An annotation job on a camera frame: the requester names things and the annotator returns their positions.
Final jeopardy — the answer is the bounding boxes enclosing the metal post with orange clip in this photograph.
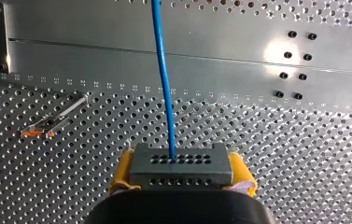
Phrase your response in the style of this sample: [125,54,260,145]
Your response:
[20,92,90,140]

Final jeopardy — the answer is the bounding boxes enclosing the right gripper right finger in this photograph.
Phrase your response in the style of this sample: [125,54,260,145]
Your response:
[222,151,259,198]

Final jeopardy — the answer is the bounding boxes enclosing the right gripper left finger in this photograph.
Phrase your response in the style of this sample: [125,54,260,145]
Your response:
[109,147,142,196]

